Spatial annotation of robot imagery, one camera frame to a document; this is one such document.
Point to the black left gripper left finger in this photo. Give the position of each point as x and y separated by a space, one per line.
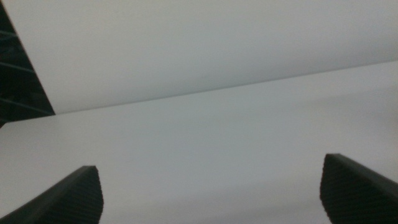
71 199

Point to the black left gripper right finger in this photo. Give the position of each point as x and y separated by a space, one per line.
357 193

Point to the dark background object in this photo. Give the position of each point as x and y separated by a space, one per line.
18 77

